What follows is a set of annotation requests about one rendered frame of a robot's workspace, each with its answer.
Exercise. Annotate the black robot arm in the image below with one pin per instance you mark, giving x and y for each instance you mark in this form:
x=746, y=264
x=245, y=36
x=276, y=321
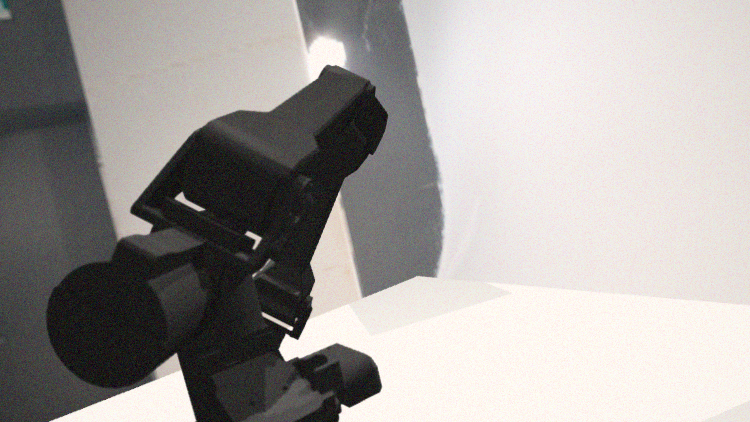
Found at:
x=275, y=174

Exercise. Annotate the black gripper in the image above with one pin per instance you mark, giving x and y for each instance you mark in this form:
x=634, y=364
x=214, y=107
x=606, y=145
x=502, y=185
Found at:
x=234, y=338

